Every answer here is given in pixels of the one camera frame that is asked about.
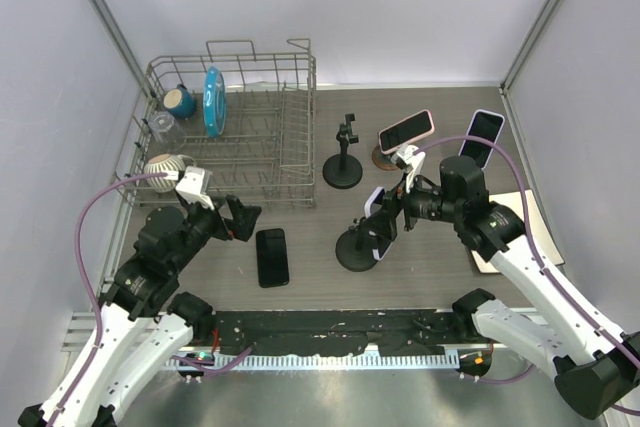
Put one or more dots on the lilac case phone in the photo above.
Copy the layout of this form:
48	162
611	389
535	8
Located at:
380	245
486	125

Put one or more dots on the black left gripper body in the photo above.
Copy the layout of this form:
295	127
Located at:
204	223

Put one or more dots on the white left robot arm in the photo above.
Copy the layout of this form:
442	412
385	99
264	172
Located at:
143	319

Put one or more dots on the right aluminium frame post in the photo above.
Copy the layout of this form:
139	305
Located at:
532	38

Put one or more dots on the black phone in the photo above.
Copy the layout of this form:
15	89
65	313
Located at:
272	258

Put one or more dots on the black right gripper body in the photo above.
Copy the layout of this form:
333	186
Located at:
431	204

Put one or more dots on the blue ceramic mug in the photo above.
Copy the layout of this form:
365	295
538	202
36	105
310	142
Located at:
180	102

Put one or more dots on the clear drinking glass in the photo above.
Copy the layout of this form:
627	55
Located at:
166	130

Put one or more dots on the black phone stand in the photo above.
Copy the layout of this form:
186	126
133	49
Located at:
343	171
355	247

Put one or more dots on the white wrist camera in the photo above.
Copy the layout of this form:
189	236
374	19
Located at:
409	159
193	187

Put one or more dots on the black front phone stand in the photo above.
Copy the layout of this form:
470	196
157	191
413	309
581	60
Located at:
343	171

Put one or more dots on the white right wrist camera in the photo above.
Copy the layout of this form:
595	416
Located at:
409	159

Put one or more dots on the left aluminium frame post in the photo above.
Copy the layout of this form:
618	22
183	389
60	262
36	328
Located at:
114	32

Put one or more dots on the grey wire dish rack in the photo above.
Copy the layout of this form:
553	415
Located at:
243	113

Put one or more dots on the wooden round phone stand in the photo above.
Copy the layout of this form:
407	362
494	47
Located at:
382	161

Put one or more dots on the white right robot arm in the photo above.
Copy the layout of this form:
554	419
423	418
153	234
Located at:
591	360

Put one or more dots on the white slotted cable duct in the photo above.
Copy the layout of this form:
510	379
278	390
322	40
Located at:
369	360

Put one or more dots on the striped white mug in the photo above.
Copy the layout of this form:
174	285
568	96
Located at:
166	163

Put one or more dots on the aluminium frame post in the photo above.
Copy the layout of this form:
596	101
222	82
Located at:
532	38
114	32

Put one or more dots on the pink case phone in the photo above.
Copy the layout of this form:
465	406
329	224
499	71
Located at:
406	131

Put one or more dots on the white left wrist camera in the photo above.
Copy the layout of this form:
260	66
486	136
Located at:
193	187

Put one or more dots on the blue plate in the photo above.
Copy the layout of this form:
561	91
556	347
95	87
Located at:
214	103

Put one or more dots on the white flat board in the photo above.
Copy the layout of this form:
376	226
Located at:
539	228

